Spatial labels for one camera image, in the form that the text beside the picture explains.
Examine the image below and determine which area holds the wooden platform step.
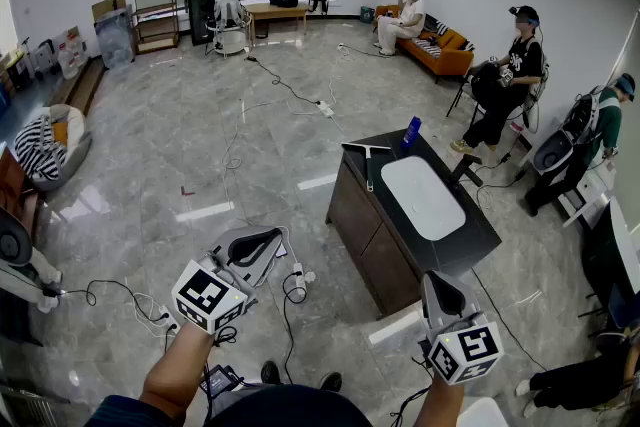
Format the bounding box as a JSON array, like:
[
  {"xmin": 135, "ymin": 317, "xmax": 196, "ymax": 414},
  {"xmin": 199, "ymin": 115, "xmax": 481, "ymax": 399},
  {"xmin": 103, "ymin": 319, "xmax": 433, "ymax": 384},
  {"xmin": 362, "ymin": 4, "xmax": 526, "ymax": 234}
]
[{"xmin": 49, "ymin": 57, "xmax": 106, "ymax": 116}]

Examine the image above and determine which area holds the wooden bench table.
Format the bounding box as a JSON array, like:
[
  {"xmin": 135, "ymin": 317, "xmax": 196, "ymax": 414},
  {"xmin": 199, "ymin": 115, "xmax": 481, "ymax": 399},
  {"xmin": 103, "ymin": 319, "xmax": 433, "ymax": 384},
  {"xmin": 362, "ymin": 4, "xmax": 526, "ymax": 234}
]
[{"xmin": 245, "ymin": 2, "xmax": 310, "ymax": 47}]

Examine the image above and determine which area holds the small black screen device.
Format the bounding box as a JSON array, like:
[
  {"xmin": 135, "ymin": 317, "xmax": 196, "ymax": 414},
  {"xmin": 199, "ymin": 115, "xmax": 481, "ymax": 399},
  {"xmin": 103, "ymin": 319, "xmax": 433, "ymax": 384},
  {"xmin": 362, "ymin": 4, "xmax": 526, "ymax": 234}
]
[{"xmin": 199, "ymin": 364, "xmax": 242, "ymax": 399}]

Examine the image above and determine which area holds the wooden shelf rack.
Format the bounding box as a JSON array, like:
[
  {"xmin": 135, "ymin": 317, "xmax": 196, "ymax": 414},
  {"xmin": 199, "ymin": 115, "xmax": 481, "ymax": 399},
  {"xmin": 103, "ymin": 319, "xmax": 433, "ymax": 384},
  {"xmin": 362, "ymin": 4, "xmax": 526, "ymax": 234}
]
[{"xmin": 132, "ymin": 0, "xmax": 180, "ymax": 55}]

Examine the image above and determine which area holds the black folding chair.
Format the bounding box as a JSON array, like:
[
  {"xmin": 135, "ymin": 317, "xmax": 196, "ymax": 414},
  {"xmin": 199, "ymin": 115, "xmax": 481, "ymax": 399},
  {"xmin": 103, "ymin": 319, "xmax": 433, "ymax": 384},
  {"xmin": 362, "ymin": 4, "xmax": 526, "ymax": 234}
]
[{"xmin": 446, "ymin": 74, "xmax": 540, "ymax": 132}]

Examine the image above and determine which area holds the person's left forearm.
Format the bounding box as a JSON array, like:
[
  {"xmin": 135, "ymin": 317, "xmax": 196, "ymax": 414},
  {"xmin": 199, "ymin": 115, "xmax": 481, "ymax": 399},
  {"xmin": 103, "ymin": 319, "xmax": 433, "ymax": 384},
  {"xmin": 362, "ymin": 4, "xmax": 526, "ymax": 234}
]
[{"xmin": 138, "ymin": 322, "xmax": 221, "ymax": 422}]

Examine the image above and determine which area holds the long black floor cable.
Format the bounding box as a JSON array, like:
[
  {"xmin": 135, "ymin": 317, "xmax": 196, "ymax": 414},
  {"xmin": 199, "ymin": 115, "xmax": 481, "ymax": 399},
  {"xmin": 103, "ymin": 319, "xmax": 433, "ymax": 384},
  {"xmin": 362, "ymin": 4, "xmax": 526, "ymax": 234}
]
[{"xmin": 244, "ymin": 56, "xmax": 321, "ymax": 106}]

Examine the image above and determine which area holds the white sink basin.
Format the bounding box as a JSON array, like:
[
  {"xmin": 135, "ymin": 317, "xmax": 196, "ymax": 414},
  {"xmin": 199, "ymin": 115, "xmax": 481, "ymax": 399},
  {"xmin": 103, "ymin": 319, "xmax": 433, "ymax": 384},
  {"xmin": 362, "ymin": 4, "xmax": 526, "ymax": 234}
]
[{"xmin": 380, "ymin": 156, "xmax": 467, "ymax": 242}]

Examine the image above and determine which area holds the white low cabinet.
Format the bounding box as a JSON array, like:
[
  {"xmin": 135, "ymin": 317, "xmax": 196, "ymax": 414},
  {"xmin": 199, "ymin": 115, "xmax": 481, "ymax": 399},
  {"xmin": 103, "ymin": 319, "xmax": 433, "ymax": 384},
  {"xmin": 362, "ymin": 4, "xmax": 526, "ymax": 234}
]
[{"xmin": 557, "ymin": 164, "xmax": 617, "ymax": 229}]

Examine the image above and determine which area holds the cardboard box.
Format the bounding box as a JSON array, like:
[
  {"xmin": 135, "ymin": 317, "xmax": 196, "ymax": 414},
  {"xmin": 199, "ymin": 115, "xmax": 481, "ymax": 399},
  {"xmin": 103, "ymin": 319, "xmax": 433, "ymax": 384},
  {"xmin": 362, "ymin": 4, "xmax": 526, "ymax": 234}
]
[{"xmin": 91, "ymin": 0, "xmax": 127, "ymax": 21}]

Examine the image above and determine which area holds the white round chair with backpack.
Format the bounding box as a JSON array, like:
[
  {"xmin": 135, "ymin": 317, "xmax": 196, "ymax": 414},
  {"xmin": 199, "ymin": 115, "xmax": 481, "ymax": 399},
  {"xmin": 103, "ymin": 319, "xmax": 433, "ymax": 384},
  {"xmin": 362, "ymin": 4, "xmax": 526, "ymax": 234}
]
[{"xmin": 204, "ymin": 0, "xmax": 252, "ymax": 59}]

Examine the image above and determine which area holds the clear water jug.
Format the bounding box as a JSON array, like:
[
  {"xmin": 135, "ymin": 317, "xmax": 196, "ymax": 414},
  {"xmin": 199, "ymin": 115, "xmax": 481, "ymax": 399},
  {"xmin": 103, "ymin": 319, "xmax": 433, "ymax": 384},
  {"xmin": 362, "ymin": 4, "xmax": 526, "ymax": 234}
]
[{"xmin": 57, "ymin": 42, "xmax": 81, "ymax": 80}]

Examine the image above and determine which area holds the white machine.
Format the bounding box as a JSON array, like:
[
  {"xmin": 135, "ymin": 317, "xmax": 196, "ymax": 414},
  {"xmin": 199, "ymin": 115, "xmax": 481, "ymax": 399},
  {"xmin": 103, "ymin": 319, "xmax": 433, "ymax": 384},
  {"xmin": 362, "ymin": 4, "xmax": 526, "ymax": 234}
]
[{"xmin": 0, "ymin": 207, "xmax": 64, "ymax": 314}]

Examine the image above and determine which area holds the black white striped cloth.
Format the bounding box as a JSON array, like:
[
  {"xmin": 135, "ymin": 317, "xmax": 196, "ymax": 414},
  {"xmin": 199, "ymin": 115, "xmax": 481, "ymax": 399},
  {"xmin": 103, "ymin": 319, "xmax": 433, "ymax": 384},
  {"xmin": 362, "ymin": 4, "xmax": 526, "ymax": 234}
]
[{"xmin": 13, "ymin": 115, "xmax": 69, "ymax": 181}]

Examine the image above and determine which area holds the person's dark clothing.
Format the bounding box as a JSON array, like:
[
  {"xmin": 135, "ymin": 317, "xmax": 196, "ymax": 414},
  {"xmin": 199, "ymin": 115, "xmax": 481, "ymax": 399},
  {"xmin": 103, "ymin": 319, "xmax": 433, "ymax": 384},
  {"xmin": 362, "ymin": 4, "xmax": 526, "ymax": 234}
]
[{"xmin": 204, "ymin": 383, "xmax": 374, "ymax": 427}]

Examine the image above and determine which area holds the grey beanbag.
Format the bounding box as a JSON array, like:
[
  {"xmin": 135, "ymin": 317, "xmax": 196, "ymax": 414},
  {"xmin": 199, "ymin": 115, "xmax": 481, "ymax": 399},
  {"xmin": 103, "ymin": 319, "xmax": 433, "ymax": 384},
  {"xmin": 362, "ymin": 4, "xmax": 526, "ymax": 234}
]
[{"xmin": 13, "ymin": 103, "xmax": 94, "ymax": 192}]

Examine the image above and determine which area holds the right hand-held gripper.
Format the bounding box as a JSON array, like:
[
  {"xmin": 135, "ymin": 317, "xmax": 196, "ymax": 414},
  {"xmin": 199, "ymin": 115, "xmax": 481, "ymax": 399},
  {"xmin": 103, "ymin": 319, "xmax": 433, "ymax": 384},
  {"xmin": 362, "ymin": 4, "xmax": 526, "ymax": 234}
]
[{"xmin": 418, "ymin": 269, "xmax": 505, "ymax": 387}]

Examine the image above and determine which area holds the long white floor cable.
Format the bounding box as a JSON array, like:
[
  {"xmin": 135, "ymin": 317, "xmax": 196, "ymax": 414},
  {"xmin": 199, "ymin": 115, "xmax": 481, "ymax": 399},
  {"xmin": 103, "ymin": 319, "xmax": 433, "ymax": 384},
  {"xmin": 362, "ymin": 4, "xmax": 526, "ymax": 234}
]
[{"xmin": 222, "ymin": 99, "xmax": 301, "ymax": 219}]

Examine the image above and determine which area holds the white squeegee with grey handle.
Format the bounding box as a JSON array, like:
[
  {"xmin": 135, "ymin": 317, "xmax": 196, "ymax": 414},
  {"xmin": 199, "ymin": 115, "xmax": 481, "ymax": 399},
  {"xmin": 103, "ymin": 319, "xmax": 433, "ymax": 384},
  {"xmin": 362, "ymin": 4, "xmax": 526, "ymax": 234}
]
[{"xmin": 341, "ymin": 142, "xmax": 392, "ymax": 192}]

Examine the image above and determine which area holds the orange sofa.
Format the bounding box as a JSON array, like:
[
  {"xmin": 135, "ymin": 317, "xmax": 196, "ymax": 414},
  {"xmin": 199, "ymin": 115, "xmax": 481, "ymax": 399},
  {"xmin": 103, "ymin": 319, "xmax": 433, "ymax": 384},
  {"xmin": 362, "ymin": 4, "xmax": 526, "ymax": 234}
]
[{"xmin": 374, "ymin": 4, "xmax": 475, "ymax": 77}]

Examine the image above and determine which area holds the tall black cabinet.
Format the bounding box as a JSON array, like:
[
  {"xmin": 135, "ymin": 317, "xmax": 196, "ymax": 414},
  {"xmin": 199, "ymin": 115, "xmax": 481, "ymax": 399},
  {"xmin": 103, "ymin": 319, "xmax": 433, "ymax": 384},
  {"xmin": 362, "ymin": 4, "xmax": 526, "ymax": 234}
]
[{"xmin": 185, "ymin": 0, "xmax": 217, "ymax": 46}]

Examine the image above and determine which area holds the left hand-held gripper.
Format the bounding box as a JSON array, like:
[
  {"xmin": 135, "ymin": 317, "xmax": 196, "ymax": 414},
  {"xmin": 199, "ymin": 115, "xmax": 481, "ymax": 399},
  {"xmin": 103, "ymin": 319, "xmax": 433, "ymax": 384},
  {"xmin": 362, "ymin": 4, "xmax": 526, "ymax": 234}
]
[{"xmin": 171, "ymin": 225, "xmax": 286, "ymax": 336}]

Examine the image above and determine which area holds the person's right forearm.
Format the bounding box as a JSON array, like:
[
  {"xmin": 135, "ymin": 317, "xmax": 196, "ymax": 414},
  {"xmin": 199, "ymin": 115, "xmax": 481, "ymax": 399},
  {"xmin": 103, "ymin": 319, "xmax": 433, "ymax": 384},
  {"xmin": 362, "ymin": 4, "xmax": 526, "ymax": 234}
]
[{"xmin": 413, "ymin": 372, "xmax": 466, "ymax": 427}]

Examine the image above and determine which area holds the plastic wrapped bundle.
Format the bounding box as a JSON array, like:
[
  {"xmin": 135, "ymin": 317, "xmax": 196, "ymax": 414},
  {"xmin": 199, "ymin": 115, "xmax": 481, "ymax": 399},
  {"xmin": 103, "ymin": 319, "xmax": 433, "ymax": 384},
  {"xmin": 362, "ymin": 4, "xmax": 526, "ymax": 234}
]
[{"xmin": 93, "ymin": 7, "xmax": 136, "ymax": 70}]

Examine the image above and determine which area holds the dark wooden vanity cabinet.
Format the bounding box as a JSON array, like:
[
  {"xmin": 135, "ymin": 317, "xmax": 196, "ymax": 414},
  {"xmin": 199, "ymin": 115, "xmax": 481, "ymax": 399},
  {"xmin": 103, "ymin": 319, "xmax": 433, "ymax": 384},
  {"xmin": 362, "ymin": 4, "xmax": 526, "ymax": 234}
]
[{"xmin": 325, "ymin": 128, "xmax": 503, "ymax": 317}]

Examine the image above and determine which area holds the blue bottle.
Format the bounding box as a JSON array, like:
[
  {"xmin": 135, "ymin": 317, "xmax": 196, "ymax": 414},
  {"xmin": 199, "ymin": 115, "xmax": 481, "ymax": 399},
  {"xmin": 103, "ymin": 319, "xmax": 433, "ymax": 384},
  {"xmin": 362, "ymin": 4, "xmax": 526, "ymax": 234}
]
[{"xmin": 400, "ymin": 116, "xmax": 423, "ymax": 151}]

